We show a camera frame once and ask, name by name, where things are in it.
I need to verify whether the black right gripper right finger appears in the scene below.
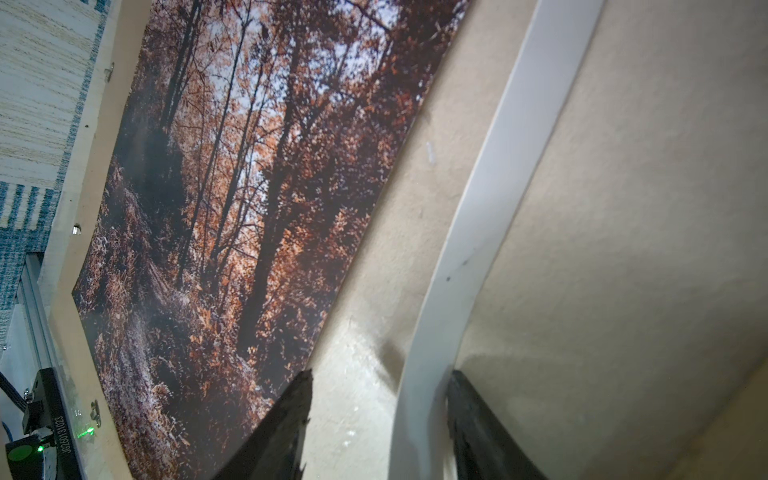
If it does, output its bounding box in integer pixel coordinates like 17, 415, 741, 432
446, 370, 545, 479

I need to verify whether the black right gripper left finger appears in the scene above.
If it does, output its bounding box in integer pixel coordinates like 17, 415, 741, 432
214, 369, 313, 480

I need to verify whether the white photo mat board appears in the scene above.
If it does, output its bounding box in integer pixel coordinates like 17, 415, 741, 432
388, 0, 603, 479

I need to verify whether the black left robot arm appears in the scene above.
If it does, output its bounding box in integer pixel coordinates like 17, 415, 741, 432
1, 368, 84, 480

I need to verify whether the brown cardboard backing board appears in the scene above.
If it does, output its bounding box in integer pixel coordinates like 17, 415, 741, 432
38, 1, 151, 479

